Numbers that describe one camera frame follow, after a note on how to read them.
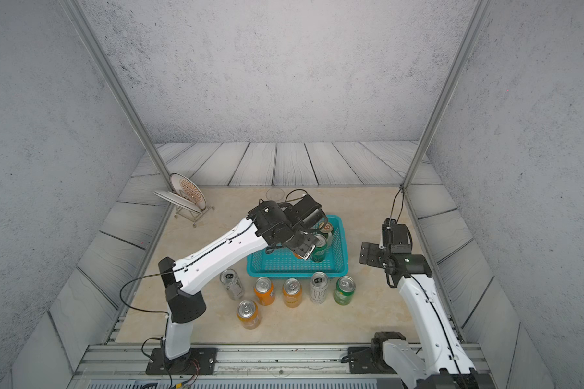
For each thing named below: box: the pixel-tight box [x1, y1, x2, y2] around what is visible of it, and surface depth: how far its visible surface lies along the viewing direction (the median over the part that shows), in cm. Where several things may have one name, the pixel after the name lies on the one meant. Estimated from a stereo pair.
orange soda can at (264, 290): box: [253, 276, 275, 307], surface depth 79 cm
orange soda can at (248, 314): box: [236, 299, 262, 331], surface depth 74 cm
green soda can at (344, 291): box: [333, 275, 357, 307], surface depth 80 cm
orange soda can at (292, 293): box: [282, 277, 303, 309], surface depth 79 cm
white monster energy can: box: [309, 270, 329, 305], surface depth 78 cm
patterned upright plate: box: [169, 172, 208, 212], surface depth 106 cm
